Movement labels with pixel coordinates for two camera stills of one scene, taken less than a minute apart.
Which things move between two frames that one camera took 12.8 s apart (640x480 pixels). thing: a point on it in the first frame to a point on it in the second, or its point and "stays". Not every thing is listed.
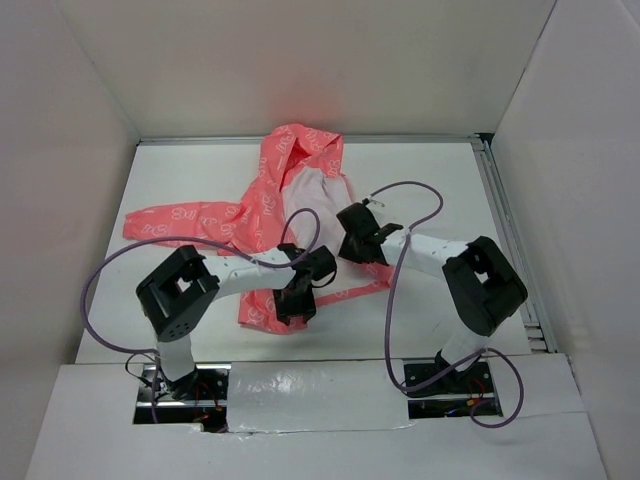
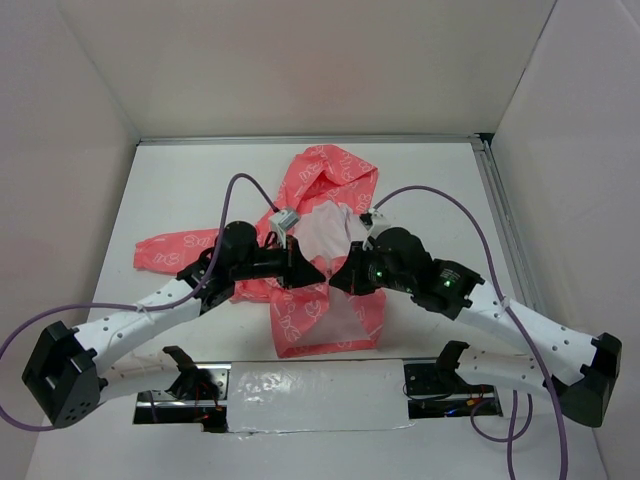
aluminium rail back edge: (200, 138) stays
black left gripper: (305, 309) to (295, 270)
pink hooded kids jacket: (295, 199) to (317, 316)
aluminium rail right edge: (489, 164) stays
